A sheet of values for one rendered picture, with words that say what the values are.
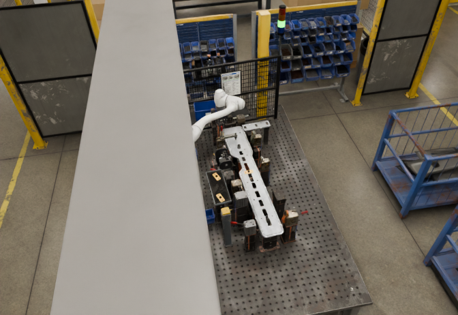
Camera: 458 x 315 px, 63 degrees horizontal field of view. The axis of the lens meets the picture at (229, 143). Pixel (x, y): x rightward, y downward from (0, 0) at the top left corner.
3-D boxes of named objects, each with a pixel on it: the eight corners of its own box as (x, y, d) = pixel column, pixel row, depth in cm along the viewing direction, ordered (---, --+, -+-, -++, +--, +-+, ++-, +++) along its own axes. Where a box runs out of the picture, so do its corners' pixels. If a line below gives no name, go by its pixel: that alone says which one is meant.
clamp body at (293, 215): (298, 241, 328) (302, 216, 303) (281, 245, 325) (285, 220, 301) (293, 231, 335) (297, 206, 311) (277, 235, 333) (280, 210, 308)
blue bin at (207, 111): (223, 117, 404) (223, 108, 395) (195, 121, 401) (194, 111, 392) (221, 108, 416) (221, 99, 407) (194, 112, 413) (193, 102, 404)
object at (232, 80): (241, 94, 415) (240, 69, 394) (221, 97, 411) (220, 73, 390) (240, 93, 416) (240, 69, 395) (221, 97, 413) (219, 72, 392)
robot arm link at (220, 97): (212, 106, 346) (225, 109, 342) (211, 92, 335) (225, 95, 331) (217, 99, 353) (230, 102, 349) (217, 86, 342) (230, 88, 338)
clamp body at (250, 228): (257, 251, 322) (257, 226, 297) (245, 254, 320) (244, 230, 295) (253, 241, 329) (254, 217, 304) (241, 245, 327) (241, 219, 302)
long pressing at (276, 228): (288, 232, 301) (288, 231, 300) (261, 238, 297) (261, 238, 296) (241, 125, 400) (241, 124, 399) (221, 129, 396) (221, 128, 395)
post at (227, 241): (232, 245, 327) (231, 214, 297) (224, 247, 325) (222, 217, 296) (230, 238, 332) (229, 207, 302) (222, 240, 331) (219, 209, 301)
